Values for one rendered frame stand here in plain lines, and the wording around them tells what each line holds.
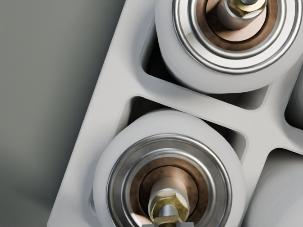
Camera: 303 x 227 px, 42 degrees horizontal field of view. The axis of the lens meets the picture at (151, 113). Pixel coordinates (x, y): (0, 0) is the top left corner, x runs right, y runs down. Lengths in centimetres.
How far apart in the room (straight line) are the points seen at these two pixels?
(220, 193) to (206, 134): 4
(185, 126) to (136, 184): 5
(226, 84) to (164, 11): 6
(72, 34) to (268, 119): 28
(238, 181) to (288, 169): 9
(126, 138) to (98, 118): 8
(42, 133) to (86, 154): 20
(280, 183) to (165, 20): 15
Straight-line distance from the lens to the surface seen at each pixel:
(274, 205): 29
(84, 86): 50
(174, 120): 24
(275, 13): 25
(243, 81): 24
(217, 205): 25
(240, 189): 25
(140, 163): 24
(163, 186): 22
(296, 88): 34
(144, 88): 31
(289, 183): 30
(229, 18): 22
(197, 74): 24
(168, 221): 17
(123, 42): 31
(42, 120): 51
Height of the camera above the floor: 49
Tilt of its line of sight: 86 degrees down
